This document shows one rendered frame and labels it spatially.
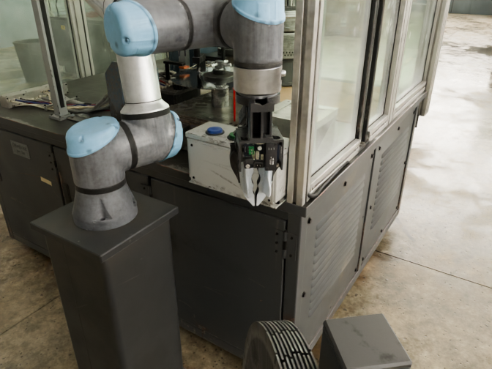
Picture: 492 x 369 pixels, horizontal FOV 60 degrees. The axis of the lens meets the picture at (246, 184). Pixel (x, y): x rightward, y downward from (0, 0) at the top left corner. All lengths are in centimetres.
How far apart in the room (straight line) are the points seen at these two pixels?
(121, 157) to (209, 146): 24
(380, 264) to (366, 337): 181
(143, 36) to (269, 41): 18
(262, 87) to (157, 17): 18
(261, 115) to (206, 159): 51
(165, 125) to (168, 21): 42
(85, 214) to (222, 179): 35
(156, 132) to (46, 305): 123
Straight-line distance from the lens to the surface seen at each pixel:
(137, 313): 115
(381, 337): 42
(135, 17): 64
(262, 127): 66
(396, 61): 167
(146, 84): 102
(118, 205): 103
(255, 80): 65
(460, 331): 199
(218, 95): 151
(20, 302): 215
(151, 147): 103
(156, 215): 107
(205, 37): 70
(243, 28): 65
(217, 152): 111
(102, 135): 97
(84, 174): 100
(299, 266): 123
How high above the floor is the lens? 129
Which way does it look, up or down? 27 degrees down
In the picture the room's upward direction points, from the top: straight up
